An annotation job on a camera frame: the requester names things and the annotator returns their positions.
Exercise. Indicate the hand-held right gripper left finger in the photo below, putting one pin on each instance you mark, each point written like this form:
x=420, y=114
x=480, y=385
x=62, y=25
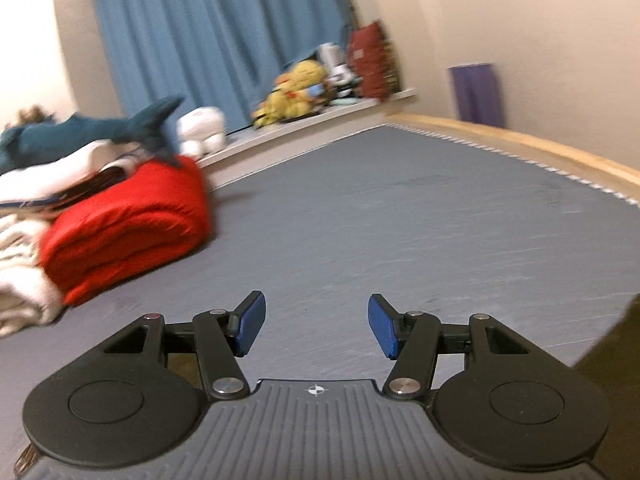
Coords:
x=250, y=322

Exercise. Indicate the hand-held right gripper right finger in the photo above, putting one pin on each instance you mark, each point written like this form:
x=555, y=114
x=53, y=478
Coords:
x=382, y=322

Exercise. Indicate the grey bed sheet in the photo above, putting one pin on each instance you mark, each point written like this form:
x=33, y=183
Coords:
x=390, y=230

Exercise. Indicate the folded red quilt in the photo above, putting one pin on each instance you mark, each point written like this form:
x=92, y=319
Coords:
x=130, y=230

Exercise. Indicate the white window ledge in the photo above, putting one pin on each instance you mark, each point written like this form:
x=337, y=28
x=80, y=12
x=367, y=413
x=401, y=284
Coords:
x=280, y=132

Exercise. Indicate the white plush toy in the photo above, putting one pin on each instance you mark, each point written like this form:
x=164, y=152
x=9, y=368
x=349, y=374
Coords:
x=202, y=127

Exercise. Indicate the folded white blanket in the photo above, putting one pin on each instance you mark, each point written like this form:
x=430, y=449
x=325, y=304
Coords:
x=20, y=280

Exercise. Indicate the yellow plush toy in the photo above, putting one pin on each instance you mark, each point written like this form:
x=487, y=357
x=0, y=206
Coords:
x=295, y=92

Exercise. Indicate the white pillow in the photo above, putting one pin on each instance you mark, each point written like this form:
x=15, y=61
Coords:
x=65, y=165

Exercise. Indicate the purple mat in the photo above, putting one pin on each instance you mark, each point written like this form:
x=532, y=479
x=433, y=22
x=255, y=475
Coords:
x=475, y=92

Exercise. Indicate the dark red cushion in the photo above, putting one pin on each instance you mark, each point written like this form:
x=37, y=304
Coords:
x=370, y=60

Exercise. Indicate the white small fan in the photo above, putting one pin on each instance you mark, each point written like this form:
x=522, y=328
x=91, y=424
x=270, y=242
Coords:
x=332, y=62

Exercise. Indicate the blue shark plush toy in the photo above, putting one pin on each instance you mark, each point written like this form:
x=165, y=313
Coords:
x=60, y=135

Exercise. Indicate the blue curtain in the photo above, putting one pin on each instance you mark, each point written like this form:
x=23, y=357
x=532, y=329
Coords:
x=215, y=35

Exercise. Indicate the wooden bed frame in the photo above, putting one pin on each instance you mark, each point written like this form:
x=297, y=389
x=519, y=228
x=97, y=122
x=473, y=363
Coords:
x=525, y=142

